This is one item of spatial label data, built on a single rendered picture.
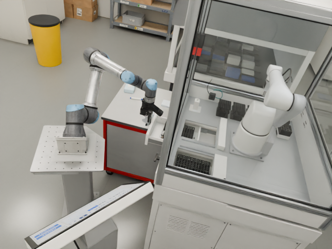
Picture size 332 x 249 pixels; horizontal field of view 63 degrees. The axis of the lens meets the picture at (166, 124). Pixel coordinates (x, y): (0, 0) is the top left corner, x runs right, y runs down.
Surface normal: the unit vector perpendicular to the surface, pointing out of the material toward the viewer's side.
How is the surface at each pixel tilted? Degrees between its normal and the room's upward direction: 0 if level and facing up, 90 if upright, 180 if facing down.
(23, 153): 0
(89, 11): 93
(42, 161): 0
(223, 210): 90
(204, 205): 90
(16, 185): 0
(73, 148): 90
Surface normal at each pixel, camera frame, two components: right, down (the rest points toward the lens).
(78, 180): 0.14, 0.65
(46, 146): 0.14, -0.76
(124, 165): -0.22, 0.60
